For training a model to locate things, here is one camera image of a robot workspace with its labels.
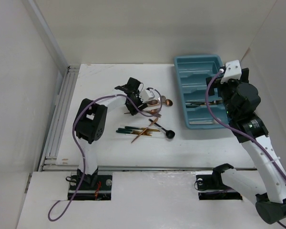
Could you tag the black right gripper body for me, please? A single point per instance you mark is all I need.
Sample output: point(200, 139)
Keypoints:
point(226, 90)

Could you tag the copper chopstick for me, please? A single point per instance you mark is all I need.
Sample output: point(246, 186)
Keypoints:
point(140, 134)

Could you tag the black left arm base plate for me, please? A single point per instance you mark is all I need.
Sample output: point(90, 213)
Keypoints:
point(99, 190)

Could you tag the copper fork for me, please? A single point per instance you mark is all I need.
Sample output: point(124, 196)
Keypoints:
point(153, 111)
point(154, 119)

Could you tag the black fork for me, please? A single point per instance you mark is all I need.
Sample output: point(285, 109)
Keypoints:
point(216, 102)

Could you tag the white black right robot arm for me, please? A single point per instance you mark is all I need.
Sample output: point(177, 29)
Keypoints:
point(241, 99)

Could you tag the black spoon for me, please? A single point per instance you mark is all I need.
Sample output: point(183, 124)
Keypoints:
point(170, 134)

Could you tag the blue plastic cutlery tray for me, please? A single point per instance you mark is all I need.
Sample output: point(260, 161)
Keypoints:
point(191, 72)

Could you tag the copper spoon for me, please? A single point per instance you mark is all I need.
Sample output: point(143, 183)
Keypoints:
point(157, 104)

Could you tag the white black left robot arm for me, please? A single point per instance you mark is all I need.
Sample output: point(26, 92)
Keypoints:
point(90, 120)

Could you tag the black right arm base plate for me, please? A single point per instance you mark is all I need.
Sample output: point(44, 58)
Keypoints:
point(208, 189)

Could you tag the silver spoon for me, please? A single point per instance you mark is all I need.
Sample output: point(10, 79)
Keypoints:
point(162, 99)

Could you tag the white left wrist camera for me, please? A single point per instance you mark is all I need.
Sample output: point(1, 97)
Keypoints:
point(146, 95)

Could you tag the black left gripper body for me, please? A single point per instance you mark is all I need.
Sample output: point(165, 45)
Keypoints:
point(137, 102)

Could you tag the aluminium frame rail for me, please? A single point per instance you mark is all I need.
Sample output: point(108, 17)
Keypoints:
point(62, 103)

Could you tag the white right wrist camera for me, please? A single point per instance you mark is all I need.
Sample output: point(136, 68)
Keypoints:
point(232, 71)

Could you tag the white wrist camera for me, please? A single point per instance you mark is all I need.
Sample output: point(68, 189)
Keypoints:
point(146, 95)
point(232, 71)

